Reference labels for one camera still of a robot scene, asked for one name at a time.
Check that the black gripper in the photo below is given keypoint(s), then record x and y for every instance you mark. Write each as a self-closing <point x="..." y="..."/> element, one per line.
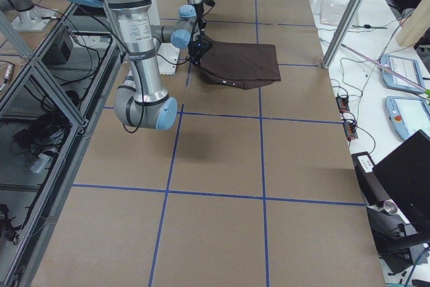
<point x="195" y="61"/>
<point x="202" y="28"/>

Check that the dark brown t-shirt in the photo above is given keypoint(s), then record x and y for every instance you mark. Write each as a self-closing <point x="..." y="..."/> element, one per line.
<point x="241" y="65"/>

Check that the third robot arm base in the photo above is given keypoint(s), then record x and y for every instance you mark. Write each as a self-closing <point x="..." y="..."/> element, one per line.
<point x="30" y="18"/>

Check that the clear plastic bag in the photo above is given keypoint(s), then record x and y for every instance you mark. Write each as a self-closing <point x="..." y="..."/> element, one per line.
<point x="331" y="12"/>

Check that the orange black terminal block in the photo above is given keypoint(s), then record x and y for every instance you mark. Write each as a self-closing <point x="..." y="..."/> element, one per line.
<point x="348" y="120"/>

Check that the upper blue teach pendant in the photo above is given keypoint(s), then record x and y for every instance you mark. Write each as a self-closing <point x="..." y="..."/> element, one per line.
<point x="407" y="67"/>

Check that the blue teach pendant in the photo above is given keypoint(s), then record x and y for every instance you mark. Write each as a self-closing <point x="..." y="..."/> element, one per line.
<point x="407" y="67"/>
<point x="407" y="115"/>

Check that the lower blue teach pendant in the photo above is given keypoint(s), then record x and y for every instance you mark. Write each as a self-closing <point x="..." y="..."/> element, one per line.
<point x="407" y="115"/>

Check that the black monitor on stand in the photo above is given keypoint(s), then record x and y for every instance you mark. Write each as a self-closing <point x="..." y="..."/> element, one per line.
<point x="404" y="175"/>

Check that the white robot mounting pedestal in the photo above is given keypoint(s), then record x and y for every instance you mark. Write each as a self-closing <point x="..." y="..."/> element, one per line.
<point x="167" y="54"/>

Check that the black aluminium frame rack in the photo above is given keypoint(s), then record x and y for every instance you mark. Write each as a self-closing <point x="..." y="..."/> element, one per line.
<point x="48" y="114"/>

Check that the aluminium frame post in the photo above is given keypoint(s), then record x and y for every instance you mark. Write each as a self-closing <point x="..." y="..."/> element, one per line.
<point x="341" y="32"/>

